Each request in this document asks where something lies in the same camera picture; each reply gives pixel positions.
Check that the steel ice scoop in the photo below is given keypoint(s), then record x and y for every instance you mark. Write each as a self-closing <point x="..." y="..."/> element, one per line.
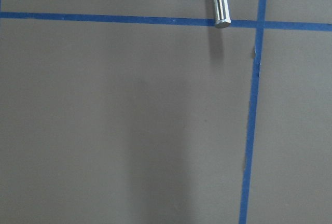
<point x="221" y="14"/>

